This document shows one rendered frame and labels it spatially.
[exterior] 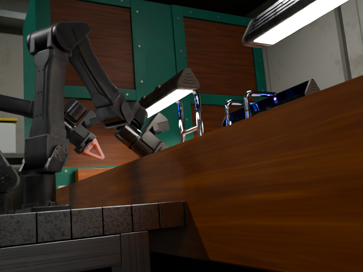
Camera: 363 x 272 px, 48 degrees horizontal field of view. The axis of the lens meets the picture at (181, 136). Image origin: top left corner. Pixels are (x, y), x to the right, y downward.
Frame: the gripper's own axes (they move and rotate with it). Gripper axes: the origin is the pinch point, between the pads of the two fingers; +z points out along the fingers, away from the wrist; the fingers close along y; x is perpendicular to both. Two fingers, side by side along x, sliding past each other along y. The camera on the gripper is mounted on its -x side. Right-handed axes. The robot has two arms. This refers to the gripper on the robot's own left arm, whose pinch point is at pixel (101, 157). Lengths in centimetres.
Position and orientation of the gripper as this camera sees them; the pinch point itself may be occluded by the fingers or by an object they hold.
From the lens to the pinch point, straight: 150.3
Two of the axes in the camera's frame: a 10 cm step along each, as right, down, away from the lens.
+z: 7.3, 6.4, 2.4
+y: -4.5, 1.8, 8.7
